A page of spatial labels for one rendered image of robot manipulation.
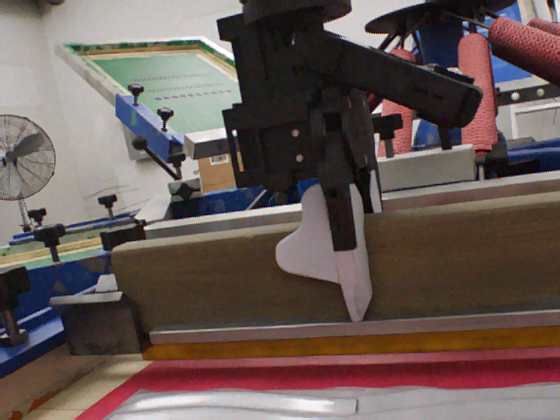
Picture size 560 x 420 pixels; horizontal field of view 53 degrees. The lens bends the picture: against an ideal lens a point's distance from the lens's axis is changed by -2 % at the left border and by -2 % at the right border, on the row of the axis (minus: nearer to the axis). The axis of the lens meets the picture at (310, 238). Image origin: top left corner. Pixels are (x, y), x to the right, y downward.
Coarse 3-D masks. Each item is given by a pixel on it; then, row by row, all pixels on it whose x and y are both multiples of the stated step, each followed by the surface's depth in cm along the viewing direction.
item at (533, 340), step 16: (496, 336) 38; (512, 336) 37; (528, 336) 37; (544, 336) 37; (144, 352) 47; (160, 352) 47; (176, 352) 46; (192, 352) 46; (208, 352) 45; (224, 352) 45; (240, 352) 44; (256, 352) 44; (272, 352) 43; (288, 352) 43; (304, 352) 42; (320, 352) 42; (336, 352) 42; (352, 352) 41; (368, 352) 41; (384, 352) 40; (400, 352) 40; (416, 352) 40
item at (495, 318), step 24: (408, 312) 38; (432, 312) 37; (456, 312) 36; (480, 312) 36; (504, 312) 35; (528, 312) 34; (552, 312) 34; (168, 336) 43; (192, 336) 42; (216, 336) 42; (240, 336) 41; (264, 336) 40; (288, 336) 40; (312, 336) 39; (336, 336) 39
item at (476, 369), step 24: (384, 360) 41; (408, 360) 40; (432, 360) 39; (456, 360) 39; (480, 360) 38; (504, 360) 37; (528, 360) 37; (552, 360) 36; (384, 384) 37; (408, 384) 37; (432, 384) 36; (456, 384) 35; (480, 384) 35; (504, 384) 34
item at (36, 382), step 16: (48, 352) 45; (64, 352) 46; (16, 368) 42; (32, 368) 43; (48, 368) 44; (64, 368) 46; (80, 368) 48; (96, 368) 49; (0, 384) 40; (16, 384) 41; (32, 384) 43; (48, 384) 44; (64, 384) 46; (0, 400) 40; (16, 400) 41; (32, 400) 43; (0, 416) 40; (16, 416) 41
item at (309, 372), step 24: (192, 360) 47; (216, 360) 47; (240, 360) 46; (264, 360) 45; (288, 360) 44; (312, 360) 43; (336, 360) 42; (360, 360) 42; (144, 384) 44; (168, 384) 43; (192, 384) 43; (216, 384) 42; (240, 384) 41; (264, 384) 40; (288, 384) 40; (312, 384) 39; (336, 384) 38; (360, 384) 38; (96, 408) 41
